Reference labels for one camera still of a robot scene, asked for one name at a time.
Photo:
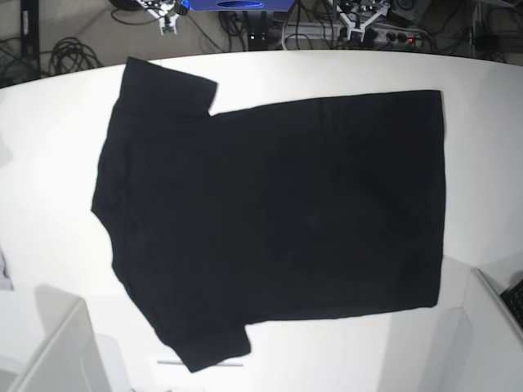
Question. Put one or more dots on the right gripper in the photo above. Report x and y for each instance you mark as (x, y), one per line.
(164, 12)

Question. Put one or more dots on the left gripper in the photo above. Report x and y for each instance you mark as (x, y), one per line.
(359, 15)

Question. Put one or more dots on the black T-shirt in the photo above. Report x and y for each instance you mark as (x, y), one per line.
(323, 208)

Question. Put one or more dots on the blue box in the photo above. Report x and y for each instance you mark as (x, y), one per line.
(240, 5)

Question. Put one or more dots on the black keyboard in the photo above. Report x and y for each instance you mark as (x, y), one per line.
(513, 299)

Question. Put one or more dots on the white bin left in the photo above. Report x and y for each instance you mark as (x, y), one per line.
(48, 344)

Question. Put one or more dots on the white bin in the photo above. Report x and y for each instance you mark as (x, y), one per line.
(48, 344)
(477, 346)

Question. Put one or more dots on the white bin right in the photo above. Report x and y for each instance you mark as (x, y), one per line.
(477, 346)

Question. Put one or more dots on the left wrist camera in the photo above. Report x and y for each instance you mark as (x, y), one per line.
(355, 35)

